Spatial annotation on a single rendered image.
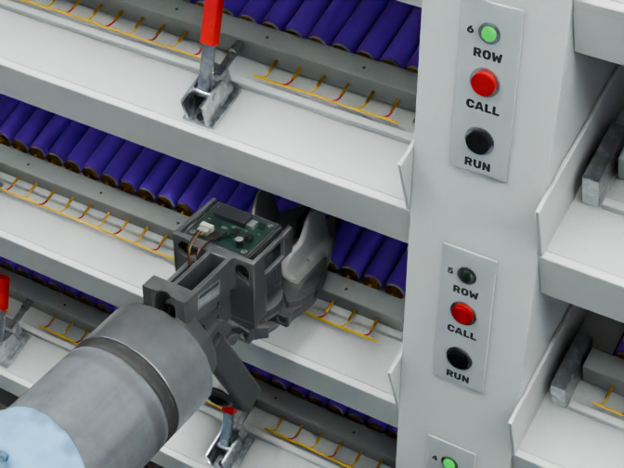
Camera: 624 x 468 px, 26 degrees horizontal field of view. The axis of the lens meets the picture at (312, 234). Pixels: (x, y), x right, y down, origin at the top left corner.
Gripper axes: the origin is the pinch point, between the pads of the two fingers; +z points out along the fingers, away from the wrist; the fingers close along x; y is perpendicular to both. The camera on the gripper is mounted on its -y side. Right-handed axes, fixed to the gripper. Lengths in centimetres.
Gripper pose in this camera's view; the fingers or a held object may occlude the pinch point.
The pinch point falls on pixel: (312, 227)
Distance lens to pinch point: 110.1
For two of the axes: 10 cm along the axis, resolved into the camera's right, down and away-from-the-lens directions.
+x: -8.5, -3.2, 4.1
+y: 0.1, -7.9, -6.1
